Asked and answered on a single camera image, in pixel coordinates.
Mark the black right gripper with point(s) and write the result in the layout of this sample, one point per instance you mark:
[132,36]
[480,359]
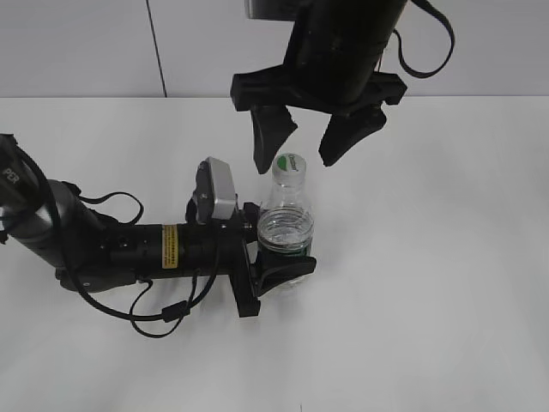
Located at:
[325,69]

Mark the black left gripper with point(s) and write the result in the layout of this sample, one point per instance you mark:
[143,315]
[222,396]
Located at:
[220,248]

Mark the white bottle cap green logo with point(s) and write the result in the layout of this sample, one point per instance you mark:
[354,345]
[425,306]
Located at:
[289,169]

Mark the clear plastic water bottle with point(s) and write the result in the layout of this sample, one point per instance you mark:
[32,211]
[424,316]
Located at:
[286,222]

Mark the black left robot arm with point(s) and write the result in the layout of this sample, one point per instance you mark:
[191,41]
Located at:
[92,252]

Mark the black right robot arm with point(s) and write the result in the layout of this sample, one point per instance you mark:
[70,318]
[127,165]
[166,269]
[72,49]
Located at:
[352,13]

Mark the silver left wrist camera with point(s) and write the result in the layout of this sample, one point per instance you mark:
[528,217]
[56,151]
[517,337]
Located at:
[214,196]

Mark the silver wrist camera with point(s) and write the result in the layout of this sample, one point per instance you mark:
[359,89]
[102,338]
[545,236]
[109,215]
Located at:
[272,10]
[214,196]

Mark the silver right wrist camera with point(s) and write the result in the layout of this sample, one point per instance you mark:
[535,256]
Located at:
[272,10]

